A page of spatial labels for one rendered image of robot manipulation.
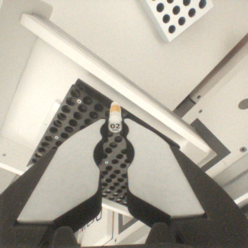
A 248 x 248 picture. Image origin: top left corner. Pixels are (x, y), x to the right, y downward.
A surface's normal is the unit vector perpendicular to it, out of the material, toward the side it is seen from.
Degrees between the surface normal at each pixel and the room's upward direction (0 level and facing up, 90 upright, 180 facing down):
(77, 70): 0
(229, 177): 90
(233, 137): 90
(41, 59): 0
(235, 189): 90
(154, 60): 0
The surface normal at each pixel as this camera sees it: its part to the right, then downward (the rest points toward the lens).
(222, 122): -0.81, -0.50
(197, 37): 0.04, 0.50
